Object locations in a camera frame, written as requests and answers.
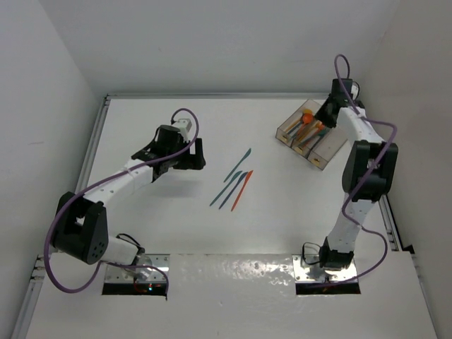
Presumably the teal spoon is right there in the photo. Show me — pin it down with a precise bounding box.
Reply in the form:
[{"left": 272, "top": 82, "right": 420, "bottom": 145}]
[{"left": 287, "top": 118, "right": 302, "bottom": 138}]

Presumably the orange-red knife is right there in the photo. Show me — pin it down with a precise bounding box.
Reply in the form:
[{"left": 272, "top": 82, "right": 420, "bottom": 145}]
[{"left": 230, "top": 170, "right": 254, "bottom": 212}]

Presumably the yellow spoon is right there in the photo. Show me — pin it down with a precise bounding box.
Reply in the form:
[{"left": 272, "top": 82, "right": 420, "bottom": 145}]
[{"left": 285, "top": 109, "right": 313, "bottom": 133}]

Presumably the yellow fork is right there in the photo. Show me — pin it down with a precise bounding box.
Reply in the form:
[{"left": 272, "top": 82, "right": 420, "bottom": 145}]
[{"left": 298, "top": 128, "right": 322, "bottom": 148}]

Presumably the metal base plate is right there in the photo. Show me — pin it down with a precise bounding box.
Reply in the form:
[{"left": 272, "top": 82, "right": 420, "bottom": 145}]
[
  {"left": 292, "top": 254, "right": 358, "bottom": 287},
  {"left": 102, "top": 254, "right": 170, "bottom": 297}
]

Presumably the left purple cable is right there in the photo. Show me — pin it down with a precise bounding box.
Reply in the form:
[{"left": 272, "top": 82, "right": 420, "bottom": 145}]
[{"left": 42, "top": 107, "right": 199, "bottom": 294}]

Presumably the dark blue knife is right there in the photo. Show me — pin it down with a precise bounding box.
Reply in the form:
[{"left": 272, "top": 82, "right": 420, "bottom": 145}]
[{"left": 218, "top": 171, "right": 248, "bottom": 210}]

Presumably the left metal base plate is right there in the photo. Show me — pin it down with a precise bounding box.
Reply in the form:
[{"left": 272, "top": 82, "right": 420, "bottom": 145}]
[{"left": 102, "top": 254, "right": 170, "bottom": 297}]

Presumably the clear container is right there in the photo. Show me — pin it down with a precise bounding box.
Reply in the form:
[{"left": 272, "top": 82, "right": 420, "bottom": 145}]
[
  {"left": 292, "top": 121, "right": 330, "bottom": 155},
  {"left": 275, "top": 100, "right": 323, "bottom": 148},
  {"left": 307, "top": 128, "right": 347, "bottom": 170}
]

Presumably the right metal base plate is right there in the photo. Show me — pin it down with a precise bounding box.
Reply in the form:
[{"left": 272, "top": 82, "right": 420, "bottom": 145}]
[{"left": 292, "top": 254, "right": 358, "bottom": 287}]

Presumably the teal fork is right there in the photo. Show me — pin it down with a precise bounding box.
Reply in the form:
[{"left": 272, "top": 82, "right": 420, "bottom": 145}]
[{"left": 305, "top": 128, "right": 329, "bottom": 150}]

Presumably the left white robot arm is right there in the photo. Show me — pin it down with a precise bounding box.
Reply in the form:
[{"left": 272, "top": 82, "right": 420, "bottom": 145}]
[{"left": 50, "top": 118, "right": 206, "bottom": 266}]

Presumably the orange-red spoon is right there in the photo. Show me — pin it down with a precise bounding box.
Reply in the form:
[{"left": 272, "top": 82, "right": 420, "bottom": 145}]
[{"left": 297, "top": 114, "right": 314, "bottom": 137}]

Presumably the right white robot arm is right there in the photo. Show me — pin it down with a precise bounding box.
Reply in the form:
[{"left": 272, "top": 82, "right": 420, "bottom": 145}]
[{"left": 316, "top": 78, "right": 398, "bottom": 270}]

